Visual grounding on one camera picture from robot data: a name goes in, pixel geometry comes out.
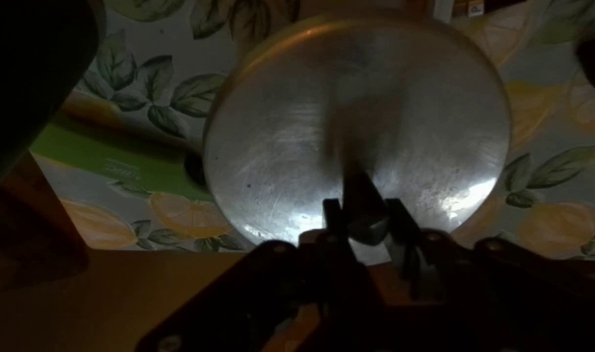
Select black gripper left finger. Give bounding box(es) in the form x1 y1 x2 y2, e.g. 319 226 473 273
295 195 360 291

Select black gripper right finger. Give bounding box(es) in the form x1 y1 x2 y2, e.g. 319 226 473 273
381 195 458 302

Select silver lid with black knob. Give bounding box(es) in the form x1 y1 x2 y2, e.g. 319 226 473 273
201 7 513 265

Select floral lemon tablecloth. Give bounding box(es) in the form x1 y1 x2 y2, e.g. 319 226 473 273
29 0 595 261

